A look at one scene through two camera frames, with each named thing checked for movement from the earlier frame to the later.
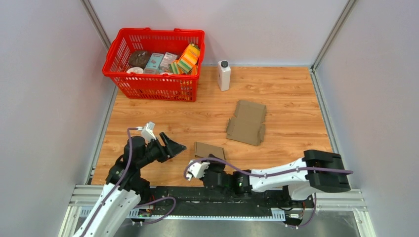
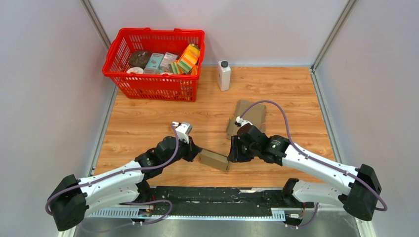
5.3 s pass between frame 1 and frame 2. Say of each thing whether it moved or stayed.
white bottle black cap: stayed
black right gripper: moved
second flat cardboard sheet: stayed
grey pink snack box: stayed
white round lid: stayed
